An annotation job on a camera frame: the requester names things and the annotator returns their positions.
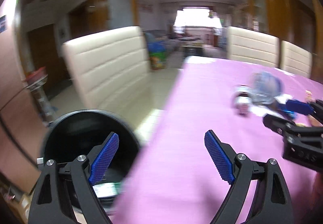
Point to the black trash bin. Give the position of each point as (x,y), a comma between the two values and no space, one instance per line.
(77,132)

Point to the cream chair left side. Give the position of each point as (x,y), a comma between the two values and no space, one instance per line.
(109,69)

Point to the clear round plastic container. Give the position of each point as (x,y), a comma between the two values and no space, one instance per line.
(265,87)

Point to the white plant stand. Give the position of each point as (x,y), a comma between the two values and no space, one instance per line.
(35,82)

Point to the coffee table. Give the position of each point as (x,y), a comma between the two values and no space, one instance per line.
(193,48)

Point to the cream chair far right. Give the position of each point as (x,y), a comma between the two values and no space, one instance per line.
(295,60)

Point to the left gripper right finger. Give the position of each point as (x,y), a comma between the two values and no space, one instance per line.
(271,202)

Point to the cream chair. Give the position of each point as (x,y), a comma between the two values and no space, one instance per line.
(295,60)
(109,69)
(252,47)

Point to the cream chair far middle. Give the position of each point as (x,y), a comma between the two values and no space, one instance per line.
(252,47)

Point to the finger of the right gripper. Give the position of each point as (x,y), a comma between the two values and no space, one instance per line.
(282,126)
(313,108)

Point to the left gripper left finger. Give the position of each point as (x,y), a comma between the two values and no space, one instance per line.
(51,202)

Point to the pink floral tablecloth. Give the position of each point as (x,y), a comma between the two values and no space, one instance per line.
(174,178)

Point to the right hand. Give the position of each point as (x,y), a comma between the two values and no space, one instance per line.
(317,199)

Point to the grey sofa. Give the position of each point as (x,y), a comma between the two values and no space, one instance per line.
(161,35)

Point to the copper refrigerator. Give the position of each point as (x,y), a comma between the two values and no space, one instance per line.
(20,151)

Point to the colourful bag on floor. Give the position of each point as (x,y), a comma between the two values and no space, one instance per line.
(157,55)

